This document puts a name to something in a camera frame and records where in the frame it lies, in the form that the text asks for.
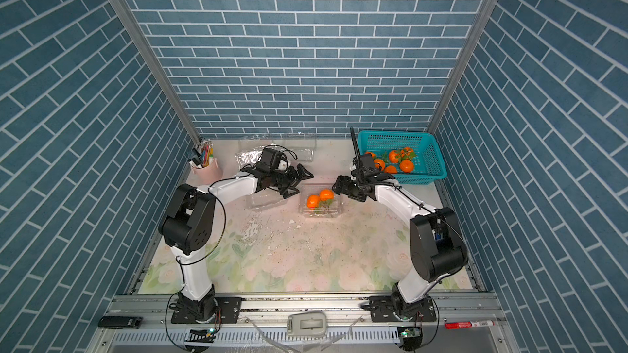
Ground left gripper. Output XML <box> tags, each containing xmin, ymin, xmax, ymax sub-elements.
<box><xmin>268</xmin><ymin>163</ymin><xmax>314</xmax><ymax>199</ymax></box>

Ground orange front container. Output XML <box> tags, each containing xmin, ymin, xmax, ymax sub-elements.
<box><xmin>306</xmin><ymin>194</ymin><xmax>321</xmax><ymax>209</ymax></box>
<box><xmin>319</xmin><ymin>189</ymin><xmax>335</xmax><ymax>201</ymax></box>

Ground clear clamshell container front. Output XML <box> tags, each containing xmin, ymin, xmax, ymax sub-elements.
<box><xmin>299</xmin><ymin>183</ymin><xmax>344</xmax><ymax>218</ymax></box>

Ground orange back container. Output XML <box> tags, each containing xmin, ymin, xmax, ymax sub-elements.
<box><xmin>398</xmin><ymin>160</ymin><xmax>415</xmax><ymax>173</ymax></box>
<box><xmin>384</xmin><ymin>166</ymin><xmax>398</xmax><ymax>174</ymax></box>

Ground teal plastic basket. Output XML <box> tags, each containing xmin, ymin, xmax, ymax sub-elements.
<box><xmin>357</xmin><ymin>130</ymin><xmax>447</xmax><ymax>186</ymax></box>

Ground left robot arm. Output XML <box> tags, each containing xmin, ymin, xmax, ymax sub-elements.
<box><xmin>158</xmin><ymin>145</ymin><xmax>314</xmax><ymax>323</ymax></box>

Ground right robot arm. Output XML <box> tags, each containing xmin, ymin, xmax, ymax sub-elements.
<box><xmin>332</xmin><ymin>128</ymin><xmax>469</xmax><ymax>323</ymax></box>

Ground pink pen cup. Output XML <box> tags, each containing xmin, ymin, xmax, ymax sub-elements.
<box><xmin>189</xmin><ymin>157</ymin><xmax>223</xmax><ymax>185</ymax></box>

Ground pens in cup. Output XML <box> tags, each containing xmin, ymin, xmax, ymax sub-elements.
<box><xmin>188</xmin><ymin>139</ymin><xmax>214</xmax><ymax>168</ymax></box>

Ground red marker pen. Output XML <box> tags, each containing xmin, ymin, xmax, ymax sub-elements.
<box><xmin>445</xmin><ymin>320</ymin><xmax>495</xmax><ymax>329</ymax></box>

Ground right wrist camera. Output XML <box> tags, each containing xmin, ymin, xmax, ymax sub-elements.
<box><xmin>350</xmin><ymin>162</ymin><xmax>361</xmax><ymax>179</ymax></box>

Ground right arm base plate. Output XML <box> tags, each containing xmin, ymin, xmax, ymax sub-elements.
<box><xmin>360</xmin><ymin>294</ymin><xmax>437</xmax><ymax>323</ymax></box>

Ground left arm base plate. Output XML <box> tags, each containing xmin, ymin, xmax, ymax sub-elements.
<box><xmin>168</xmin><ymin>295</ymin><xmax>243</xmax><ymax>325</ymax></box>

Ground black device on rail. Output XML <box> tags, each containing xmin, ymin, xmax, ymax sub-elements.
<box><xmin>97</xmin><ymin>315</ymin><xmax>143</xmax><ymax>329</ymax></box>

